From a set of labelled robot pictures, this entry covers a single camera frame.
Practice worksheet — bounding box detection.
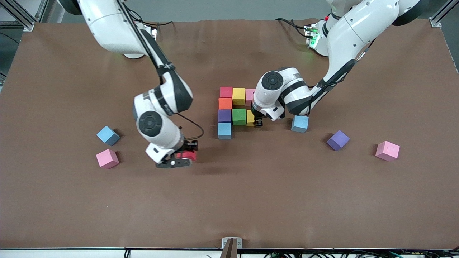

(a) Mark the green foam cube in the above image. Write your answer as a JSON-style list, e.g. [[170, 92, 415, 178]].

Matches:
[[232, 108, 247, 126]]

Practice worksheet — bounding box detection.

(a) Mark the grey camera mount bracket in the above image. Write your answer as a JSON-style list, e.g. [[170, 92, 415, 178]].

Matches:
[[222, 237, 243, 258]]

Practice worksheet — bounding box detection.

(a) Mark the pink dotted foam cube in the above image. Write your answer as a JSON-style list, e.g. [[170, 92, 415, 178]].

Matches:
[[375, 140, 401, 162]]

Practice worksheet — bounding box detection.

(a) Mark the black base cable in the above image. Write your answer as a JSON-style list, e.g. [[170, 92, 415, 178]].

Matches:
[[275, 18, 309, 38], [128, 9, 173, 28]]

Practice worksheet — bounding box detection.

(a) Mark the aluminium frame profile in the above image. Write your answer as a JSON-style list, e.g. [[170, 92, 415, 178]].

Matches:
[[429, 0, 459, 28], [0, 0, 49, 32]]

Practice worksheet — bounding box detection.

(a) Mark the black right base cable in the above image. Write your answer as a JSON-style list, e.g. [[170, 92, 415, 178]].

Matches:
[[128, 9, 173, 28]]

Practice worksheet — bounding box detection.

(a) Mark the brown table mat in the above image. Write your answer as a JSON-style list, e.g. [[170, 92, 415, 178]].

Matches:
[[0, 19, 459, 249]]

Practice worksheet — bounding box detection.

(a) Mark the blue foam cube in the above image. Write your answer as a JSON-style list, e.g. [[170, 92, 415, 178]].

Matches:
[[96, 125, 121, 147], [291, 115, 309, 133], [217, 122, 232, 140]]

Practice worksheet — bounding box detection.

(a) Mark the black left base cable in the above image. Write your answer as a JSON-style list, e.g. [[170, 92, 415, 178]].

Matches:
[[275, 18, 309, 38]]

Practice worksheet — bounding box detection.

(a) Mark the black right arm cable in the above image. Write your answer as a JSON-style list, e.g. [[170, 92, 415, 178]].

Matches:
[[175, 113, 205, 142]]

